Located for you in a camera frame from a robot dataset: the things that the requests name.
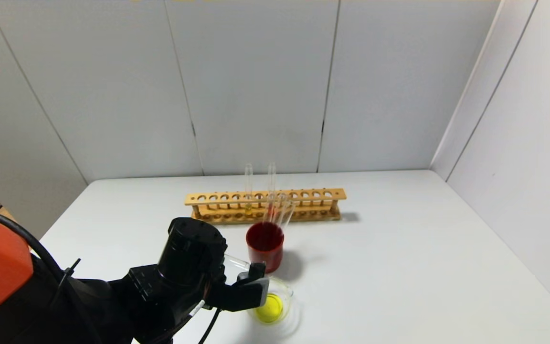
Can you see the test tube with blue pigment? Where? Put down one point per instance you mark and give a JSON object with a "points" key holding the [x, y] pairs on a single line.
{"points": [[234, 262]]}

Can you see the wooden test tube rack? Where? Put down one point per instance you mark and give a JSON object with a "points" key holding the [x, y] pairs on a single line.
{"points": [[337, 194]]}

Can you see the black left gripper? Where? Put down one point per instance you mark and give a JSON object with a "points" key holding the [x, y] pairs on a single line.
{"points": [[222, 296]]}

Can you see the clear glass beaker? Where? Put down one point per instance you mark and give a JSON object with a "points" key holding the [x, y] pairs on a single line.
{"points": [[272, 308]]}

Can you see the red plastic cup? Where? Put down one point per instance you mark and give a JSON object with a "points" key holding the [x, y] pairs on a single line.
{"points": [[265, 248]]}

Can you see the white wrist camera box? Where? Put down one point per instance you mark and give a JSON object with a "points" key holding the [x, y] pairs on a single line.
{"points": [[255, 294]]}

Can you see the orange and black left arm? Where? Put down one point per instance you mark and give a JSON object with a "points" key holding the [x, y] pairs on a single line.
{"points": [[184, 248]]}

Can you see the empty glass test tube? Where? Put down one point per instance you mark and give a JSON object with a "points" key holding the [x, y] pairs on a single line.
{"points": [[275, 210]]}

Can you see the test tube with red pigment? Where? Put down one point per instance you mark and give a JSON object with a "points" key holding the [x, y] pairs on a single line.
{"points": [[271, 177]]}

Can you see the test tube with yellow pigment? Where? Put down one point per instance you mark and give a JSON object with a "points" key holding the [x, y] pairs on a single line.
{"points": [[288, 210], [248, 179]]}

